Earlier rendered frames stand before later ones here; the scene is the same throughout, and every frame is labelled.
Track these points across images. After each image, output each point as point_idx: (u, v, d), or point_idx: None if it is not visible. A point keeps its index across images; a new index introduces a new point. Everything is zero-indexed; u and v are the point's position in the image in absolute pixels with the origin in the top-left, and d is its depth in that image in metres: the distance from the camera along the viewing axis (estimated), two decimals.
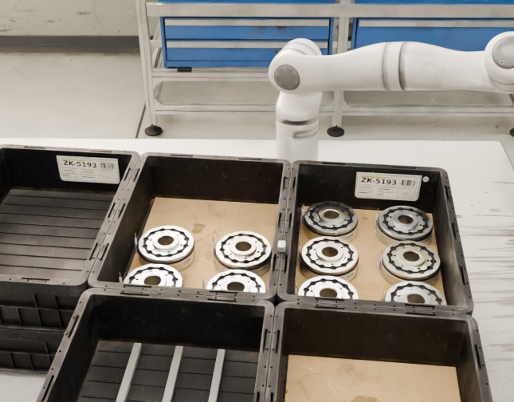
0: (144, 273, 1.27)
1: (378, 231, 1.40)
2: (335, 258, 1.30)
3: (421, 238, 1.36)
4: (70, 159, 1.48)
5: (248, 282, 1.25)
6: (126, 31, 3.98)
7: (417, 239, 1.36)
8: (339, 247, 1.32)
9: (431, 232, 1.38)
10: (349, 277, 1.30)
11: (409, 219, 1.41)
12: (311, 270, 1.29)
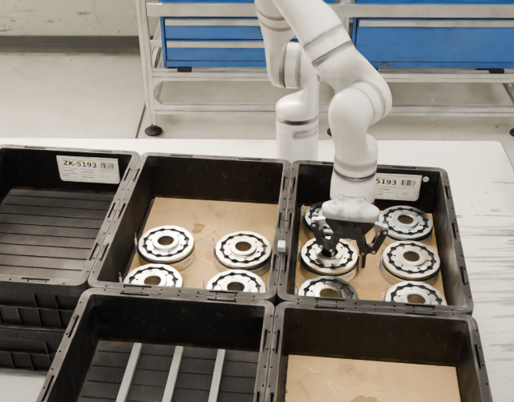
0: (144, 273, 1.27)
1: None
2: (335, 258, 1.30)
3: (421, 238, 1.36)
4: (70, 159, 1.48)
5: (248, 282, 1.25)
6: (126, 31, 3.98)
7: (417, 239, 1.36)
8: (339, 247, 1.32)
9: (431, 232, 1.38)
10: (348, 277, 1.30)
11: (409, 219, 1.41)
12: (310, 270, 1.29)
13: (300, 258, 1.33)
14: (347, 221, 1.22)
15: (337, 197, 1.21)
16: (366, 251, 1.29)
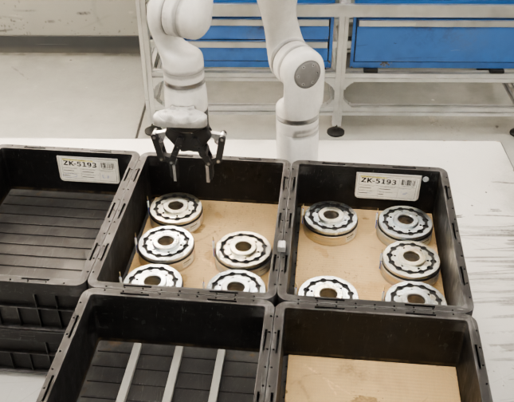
0: (144, 273, 1.27)
1: (378, 231, 1.40)
2: (180, 210, 1.41)
3: (421, 238, 1.36)
4: (70, 159, 1.48)
5: (248, 282, 1.25)
6: (126, 31, 3.98)
7: (417, 239, 1.36)
8: (185, 201, 1.44)
9: (431, 232, 1.38)
10: (193, 226, 1.41)
11: (409, 219, 1.41)
12: (157, 222, 1.40)
13: None
14: (182, 131, 1.28)
15: (170, 108, 1.27)
16: (212, 162, 1.35)
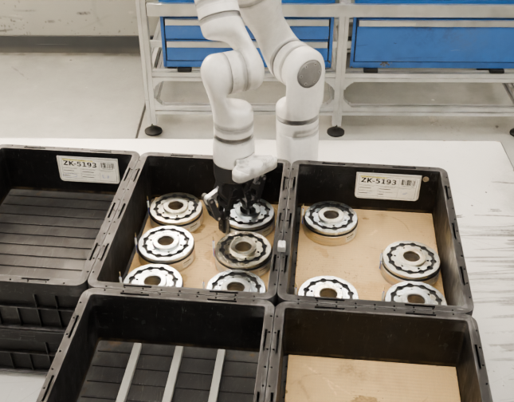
0: (144, 273, 1.27)
1: None
2: (180, 210, 1.41)
3: (260, 228, 1.39)
4: (70, 159, 1.48)
5: (248, 282, 1.25)
6: (126, 31, 3.98)
7: (257, 229, 1.39)
8: (185, 201, 1.44)
9: (272, 221, 1.41)
10: (193, 226, 1.41)
11: (252, 210, 1.43)
12: (157, 222, 1.40)
13: None
14: (245, 181, 1.32)
15: (233, 163, 1.29)
16: (251, 203, 1.41)
